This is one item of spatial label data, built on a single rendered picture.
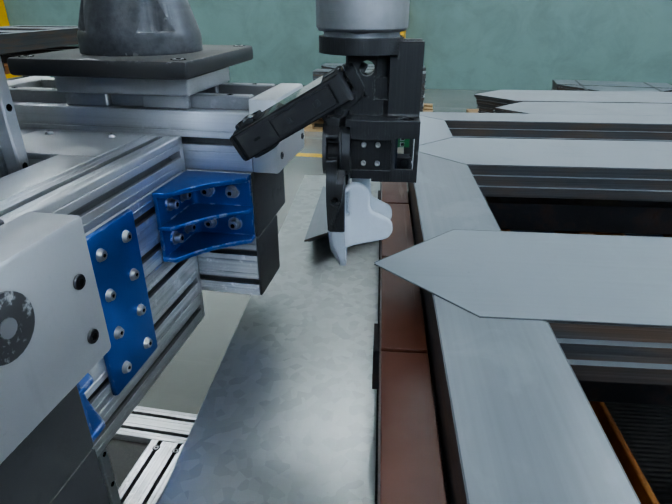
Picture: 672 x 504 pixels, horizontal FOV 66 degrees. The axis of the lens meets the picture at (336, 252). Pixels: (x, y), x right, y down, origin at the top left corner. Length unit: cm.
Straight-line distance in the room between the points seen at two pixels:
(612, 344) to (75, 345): 39
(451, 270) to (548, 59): 716
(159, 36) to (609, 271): 56
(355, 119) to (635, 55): 748
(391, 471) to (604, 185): 66
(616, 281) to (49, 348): 46
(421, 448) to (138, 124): 52
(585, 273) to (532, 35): 706
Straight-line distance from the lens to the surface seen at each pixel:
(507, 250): 56
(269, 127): 45
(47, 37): 429
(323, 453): 57
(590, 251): 60
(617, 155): 100
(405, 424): 39
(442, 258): 53
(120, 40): 69
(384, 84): 45
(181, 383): 176
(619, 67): 783
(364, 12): 42
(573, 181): 90
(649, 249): 63
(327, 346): 70
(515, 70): 757
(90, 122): 74
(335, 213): 45
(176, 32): 70
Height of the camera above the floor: 110
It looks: 26 degrees down
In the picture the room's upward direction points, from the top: straight up
